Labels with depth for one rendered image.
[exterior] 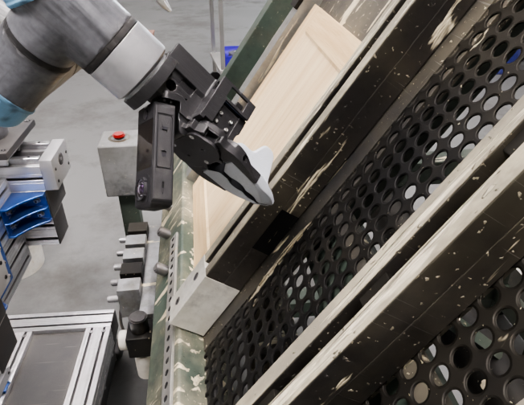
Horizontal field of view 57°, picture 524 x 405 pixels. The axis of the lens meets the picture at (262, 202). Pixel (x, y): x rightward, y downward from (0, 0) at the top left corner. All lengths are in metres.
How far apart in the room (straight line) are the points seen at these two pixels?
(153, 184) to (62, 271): 2.13
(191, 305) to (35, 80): 0.48
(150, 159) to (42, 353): 1.49
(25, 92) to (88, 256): 2.14
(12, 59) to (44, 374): 1.44
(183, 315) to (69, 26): 0.54
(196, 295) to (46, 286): 1.75
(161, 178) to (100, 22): 0.16
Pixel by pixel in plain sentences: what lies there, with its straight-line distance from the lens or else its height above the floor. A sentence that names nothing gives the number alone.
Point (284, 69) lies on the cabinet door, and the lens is 1.16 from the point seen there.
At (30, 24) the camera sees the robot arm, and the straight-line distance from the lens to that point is 0.53.
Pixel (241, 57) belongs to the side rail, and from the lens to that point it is 1.50.
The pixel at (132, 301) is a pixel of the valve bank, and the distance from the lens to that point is 1.26.
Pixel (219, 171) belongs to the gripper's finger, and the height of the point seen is 1.29.
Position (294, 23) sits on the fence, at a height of 1.31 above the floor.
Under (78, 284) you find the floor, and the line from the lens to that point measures 2.51.
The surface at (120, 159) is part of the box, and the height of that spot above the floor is 0.88.
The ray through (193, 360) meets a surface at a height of 0.89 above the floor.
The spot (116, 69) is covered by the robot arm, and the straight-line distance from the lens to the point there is 0.52.
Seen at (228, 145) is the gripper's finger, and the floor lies 1.34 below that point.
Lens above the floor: 1.57
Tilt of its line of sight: 32 degrees down
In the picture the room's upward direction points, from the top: straight up
